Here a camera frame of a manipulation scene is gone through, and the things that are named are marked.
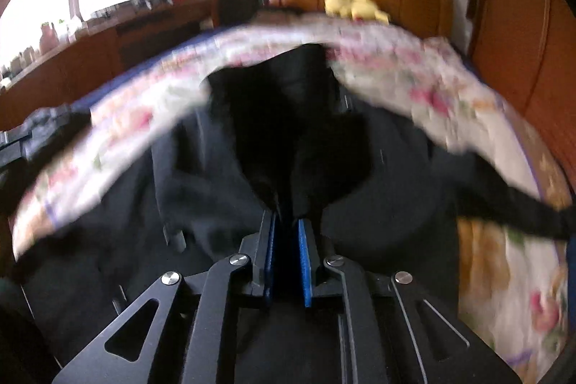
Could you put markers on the pink bottle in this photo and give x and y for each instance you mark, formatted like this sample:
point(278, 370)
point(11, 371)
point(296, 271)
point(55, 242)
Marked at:
point(47, 38)

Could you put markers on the wooden wardrobe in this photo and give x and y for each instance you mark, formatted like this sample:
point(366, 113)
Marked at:
point(517, 33)

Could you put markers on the yellow plush toy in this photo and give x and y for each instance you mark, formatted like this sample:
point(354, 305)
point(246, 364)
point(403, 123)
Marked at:
point(355, 6)

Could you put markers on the floral blanket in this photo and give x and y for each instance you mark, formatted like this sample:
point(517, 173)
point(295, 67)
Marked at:
point(396, 64)

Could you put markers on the black chair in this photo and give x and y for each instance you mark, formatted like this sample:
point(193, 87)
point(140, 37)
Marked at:
point(236, 4)

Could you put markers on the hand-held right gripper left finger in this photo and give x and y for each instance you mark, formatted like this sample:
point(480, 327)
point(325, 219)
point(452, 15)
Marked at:
point(270, 258)

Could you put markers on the long wooden desk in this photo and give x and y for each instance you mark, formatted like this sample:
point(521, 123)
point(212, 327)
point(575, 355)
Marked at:
point(90, 51)

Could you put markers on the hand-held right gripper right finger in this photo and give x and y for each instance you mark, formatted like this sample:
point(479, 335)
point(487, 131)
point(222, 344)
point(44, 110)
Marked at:
point(305, 262)

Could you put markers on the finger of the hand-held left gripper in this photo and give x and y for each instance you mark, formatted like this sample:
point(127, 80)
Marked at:
point(13, 145)

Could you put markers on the black jacket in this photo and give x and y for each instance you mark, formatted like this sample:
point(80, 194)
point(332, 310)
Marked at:
point(216, 204)

